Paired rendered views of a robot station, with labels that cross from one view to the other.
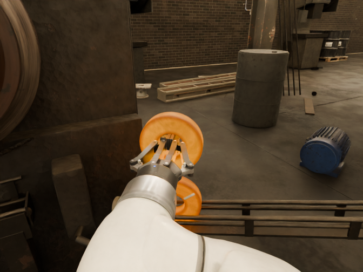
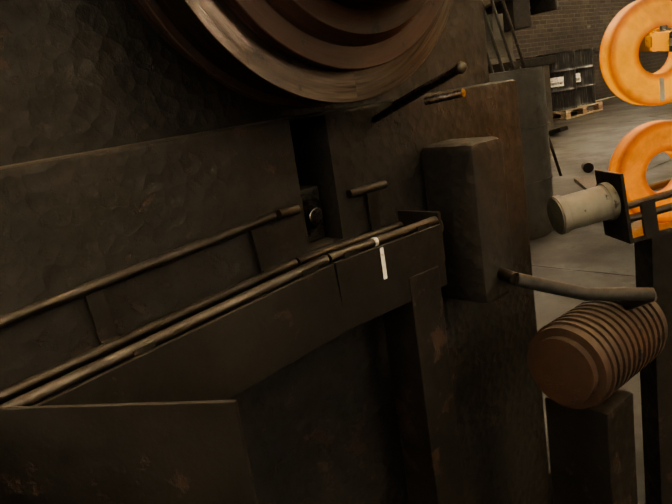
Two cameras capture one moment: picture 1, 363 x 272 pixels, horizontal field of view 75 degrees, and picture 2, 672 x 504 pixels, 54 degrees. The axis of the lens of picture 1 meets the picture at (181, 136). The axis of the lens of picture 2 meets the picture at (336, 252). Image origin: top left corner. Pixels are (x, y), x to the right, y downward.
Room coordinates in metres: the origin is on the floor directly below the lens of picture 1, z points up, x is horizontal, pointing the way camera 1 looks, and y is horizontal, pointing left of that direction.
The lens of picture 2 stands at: (-0.33, 0.73, 0.89)
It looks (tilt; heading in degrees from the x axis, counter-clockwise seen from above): 13 degrees down; 348
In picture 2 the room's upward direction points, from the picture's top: 9 degrees counter-clockwise
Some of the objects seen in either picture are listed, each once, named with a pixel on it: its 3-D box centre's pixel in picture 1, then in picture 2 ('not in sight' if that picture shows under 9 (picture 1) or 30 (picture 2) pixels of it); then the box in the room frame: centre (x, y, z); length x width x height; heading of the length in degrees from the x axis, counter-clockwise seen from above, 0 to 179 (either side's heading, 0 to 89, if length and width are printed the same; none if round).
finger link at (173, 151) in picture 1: (171, 157); not in sight; (0.43, 0.02, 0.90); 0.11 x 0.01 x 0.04; 171
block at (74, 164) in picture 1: (74, 196); (466, 219); (0.57, 0.32, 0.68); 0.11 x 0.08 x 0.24; 27
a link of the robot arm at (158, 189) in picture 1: (148, 205); not in sight; (0.29, 0.05, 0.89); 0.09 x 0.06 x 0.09; 83
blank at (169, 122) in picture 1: (171, 143); (654, 51); (0.52, 0.02, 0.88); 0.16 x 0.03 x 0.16; 82
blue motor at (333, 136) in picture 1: (327, 148); not in sight; (1.86, -1.28, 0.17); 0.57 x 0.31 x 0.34; 137
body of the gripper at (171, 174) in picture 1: (158, 177); not in sight; (0.37, 0.04, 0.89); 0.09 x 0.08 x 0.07; 173
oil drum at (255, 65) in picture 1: (258, 87); (494, 154); (2.99, -0.98, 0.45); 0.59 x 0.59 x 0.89
